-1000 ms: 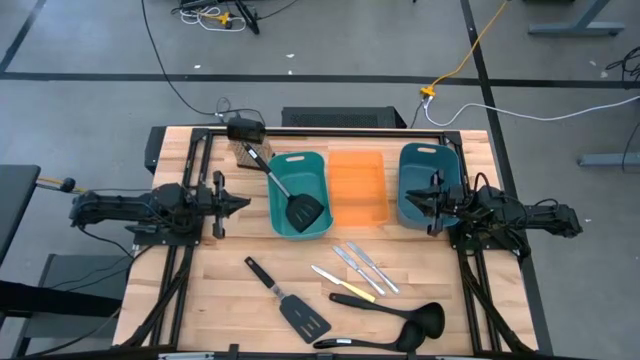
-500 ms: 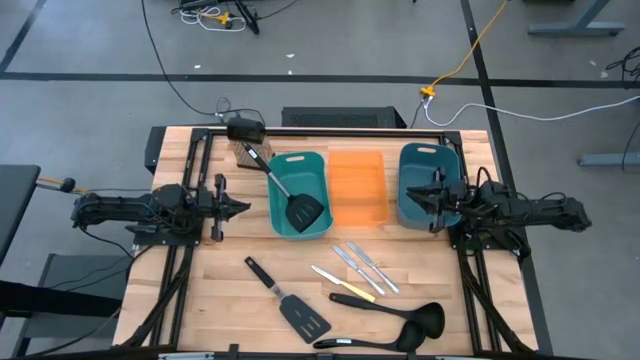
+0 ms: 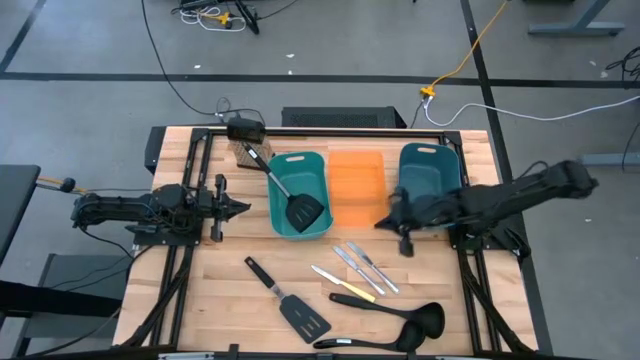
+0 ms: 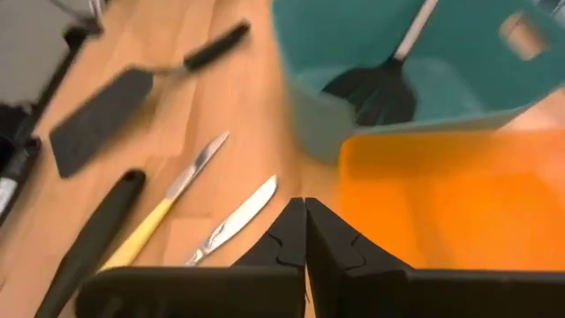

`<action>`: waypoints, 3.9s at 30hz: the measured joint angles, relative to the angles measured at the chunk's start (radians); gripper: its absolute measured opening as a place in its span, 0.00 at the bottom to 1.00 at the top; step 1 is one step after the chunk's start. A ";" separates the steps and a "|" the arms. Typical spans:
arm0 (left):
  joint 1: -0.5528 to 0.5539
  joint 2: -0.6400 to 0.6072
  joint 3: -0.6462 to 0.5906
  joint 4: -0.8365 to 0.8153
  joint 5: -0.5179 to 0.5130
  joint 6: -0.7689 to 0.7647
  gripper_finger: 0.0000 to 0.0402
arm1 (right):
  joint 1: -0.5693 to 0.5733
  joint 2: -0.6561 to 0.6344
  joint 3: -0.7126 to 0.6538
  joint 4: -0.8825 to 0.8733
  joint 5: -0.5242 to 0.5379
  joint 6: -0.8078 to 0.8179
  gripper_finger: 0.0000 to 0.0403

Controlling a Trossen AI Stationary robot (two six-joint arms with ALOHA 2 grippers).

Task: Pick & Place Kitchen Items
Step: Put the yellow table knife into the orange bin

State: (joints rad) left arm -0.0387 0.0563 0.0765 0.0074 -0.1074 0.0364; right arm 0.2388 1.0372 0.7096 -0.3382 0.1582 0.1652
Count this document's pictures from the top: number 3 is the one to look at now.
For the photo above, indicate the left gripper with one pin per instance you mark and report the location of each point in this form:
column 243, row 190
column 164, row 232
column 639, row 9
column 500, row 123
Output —
column 220, row 210

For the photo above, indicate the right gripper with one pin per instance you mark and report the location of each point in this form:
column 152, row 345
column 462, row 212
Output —
column 430, row 210

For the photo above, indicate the silver table knife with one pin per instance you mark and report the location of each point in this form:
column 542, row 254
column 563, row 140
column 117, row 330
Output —
column 360, row 272
column 375, row 270

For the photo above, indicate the black slotted spatula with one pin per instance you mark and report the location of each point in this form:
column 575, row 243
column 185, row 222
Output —
column 305, row 317
column 304, row 212

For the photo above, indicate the black plastic ladle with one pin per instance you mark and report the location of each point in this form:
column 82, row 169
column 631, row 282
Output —
column 427, row 317

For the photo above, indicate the black ladle white label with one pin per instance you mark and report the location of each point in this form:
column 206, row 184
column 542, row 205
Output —
column 410, row 337

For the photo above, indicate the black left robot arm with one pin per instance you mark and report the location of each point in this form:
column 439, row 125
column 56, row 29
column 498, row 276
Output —
column 120, row 207

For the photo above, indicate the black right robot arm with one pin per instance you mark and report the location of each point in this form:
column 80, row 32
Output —
column 525, row 192

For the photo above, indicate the orange translucent plastic bin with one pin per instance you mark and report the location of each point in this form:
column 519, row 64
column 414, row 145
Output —
column 357, row 185

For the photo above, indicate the dark teal plastic bin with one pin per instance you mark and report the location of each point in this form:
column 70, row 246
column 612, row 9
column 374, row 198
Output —
column 430, row 170

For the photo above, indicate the light teal plastic bin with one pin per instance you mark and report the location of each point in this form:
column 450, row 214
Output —
column 300, row 172

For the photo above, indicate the black perforated computer case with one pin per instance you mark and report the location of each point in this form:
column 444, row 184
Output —
column 340, row 118

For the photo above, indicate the silver aluminium bar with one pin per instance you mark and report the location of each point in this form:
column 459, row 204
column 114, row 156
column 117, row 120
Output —
column 185, row 356

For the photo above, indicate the black flat beam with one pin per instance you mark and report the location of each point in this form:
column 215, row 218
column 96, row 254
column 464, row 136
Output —
column 50, row 300

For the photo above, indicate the black side table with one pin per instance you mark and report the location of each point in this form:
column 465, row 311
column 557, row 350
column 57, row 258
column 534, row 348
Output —
column 15, row 200

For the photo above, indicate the grey desk foot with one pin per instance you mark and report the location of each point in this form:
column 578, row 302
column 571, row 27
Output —
column 575, row 28
column 610, row 159

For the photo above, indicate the black aluminium table frame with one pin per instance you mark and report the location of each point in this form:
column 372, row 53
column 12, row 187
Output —
column 350, row 133

